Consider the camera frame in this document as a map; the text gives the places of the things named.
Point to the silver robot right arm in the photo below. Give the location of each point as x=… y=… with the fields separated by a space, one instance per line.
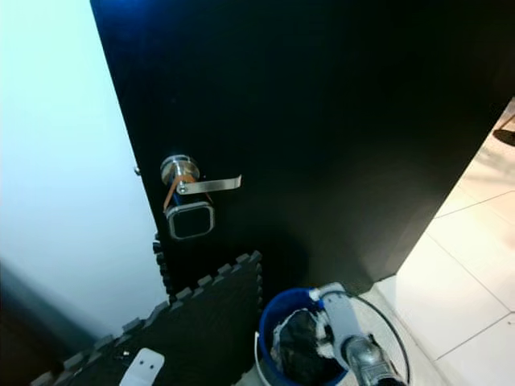
x=370 y=358

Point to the black keypad door lock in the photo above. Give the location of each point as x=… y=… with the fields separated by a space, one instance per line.
x=191 y=221

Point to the black foam puzzle mat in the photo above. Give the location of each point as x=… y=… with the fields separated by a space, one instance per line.
x=209 y=322

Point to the black rubbish bag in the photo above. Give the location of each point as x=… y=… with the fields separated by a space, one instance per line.
x=302 y=346

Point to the black door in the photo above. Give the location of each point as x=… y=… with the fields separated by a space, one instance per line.
x=330 y=96

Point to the black shoe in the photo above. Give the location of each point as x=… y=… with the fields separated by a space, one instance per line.
x=507 y=137

